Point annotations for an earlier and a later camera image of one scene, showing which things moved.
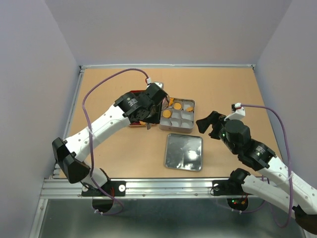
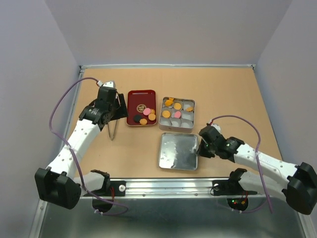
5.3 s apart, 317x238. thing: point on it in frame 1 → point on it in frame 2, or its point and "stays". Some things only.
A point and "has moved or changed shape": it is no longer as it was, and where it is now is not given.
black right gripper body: [219, 132] → [206, 150]
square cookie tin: [181, 120] stays
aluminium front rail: [147, 188] stays
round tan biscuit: [166, 113] stays
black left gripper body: [155, 114] → [118, 112]
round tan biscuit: [177, 105] stays
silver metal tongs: [148, 125] → [112, 138]
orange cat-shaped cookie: [171, 101] stays
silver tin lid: [184, 152] has moved or changed shape
